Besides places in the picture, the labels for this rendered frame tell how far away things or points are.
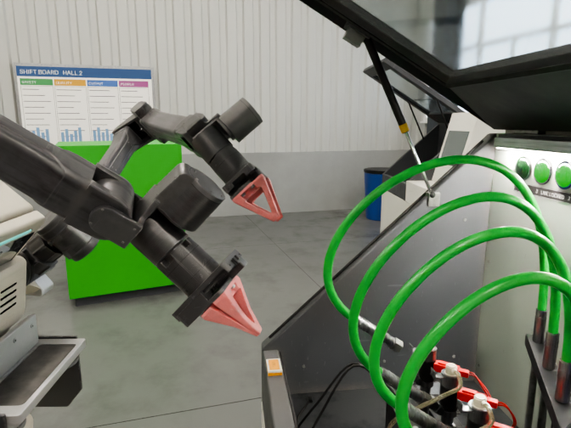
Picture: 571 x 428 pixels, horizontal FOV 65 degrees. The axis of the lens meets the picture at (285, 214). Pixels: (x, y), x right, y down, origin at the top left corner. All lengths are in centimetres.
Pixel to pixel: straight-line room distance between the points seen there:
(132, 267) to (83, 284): 39
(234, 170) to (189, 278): 27
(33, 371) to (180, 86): 635
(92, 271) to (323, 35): 526
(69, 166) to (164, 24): 668
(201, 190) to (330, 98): 716
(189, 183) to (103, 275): 348
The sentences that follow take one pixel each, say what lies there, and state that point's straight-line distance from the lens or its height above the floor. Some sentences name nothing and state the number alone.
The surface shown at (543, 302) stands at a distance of 89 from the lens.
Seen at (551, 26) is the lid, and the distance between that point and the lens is 73.
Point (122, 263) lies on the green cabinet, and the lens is 399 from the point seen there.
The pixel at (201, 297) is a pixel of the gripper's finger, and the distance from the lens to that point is 57.
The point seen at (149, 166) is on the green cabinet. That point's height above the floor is 112.
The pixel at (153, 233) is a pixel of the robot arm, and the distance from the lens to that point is 58.
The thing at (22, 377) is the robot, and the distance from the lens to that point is 95.
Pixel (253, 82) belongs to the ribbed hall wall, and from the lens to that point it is 727.
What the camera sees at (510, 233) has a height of 134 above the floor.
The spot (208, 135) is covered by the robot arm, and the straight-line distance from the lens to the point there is 81.
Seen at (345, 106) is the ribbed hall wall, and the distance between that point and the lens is 777.
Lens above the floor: 147
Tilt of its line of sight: 11 degrees down
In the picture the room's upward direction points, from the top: straight up
